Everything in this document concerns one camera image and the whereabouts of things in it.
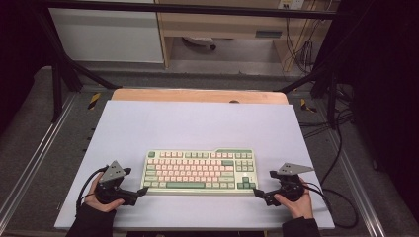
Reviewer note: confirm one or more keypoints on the black horizontal frame bar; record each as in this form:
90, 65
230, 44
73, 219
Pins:
197, 9

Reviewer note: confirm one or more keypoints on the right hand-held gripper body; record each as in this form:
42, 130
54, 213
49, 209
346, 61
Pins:
290, 189

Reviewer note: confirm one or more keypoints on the person's right hand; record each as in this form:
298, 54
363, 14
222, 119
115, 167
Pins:
298, 207

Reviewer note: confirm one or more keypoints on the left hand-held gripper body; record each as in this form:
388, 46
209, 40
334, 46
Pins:
112, 173

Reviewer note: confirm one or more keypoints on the white wall socket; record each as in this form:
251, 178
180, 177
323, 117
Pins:
291, 4

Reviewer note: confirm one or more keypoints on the white chair base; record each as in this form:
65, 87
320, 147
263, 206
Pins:
199, 41

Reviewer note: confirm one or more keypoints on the light wooden desk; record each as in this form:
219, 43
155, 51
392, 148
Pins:
214, 24

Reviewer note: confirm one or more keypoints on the black curtain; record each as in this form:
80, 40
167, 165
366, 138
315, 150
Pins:
19, 49
388, 82

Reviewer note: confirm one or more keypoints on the cream pink green keyboard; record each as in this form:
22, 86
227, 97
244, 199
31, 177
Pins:
197, 171

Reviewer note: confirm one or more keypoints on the aluminium rail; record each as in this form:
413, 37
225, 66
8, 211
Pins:
33, 164
359, 191

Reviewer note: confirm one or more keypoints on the grey desk label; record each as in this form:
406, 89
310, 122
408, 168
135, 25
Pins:
268, 34

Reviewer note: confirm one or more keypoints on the black metal stand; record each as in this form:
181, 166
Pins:
57, 85
332, 98

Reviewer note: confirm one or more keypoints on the white cabinet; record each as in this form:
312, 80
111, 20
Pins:
105, 36

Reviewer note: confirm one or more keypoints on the person's left hand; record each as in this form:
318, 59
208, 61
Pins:
102, 204

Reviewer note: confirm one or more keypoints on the white table cover sheet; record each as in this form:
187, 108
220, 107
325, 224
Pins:
197, 128

